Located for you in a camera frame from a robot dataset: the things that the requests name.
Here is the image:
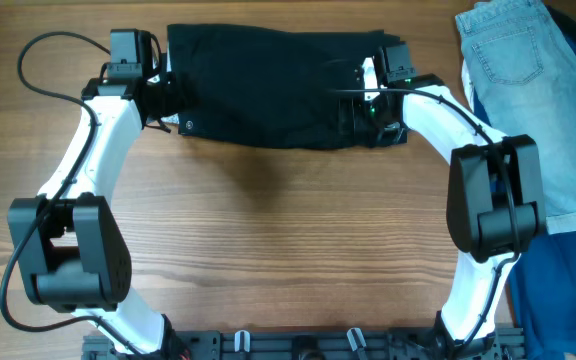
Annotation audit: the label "light blue denim jeans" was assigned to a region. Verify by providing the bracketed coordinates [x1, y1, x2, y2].
[455, 0, 576, 234]

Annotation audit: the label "black shorts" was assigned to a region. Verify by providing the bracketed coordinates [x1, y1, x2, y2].
[167, 24, 400, 150]

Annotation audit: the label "white garment under jeans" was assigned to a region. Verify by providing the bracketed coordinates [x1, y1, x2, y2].
[461, 61, 490, 125]

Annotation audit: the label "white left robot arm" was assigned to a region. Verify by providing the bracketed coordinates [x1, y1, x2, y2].
[0, 75, 191, 359]

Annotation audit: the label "blue garment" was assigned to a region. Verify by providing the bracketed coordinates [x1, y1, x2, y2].
[470, 34, 576, 360]

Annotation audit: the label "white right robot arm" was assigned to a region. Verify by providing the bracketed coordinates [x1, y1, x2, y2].
[369, 79, 546, 354]

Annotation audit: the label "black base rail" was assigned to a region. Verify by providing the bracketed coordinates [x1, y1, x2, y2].
[81, 328, 528, 360]

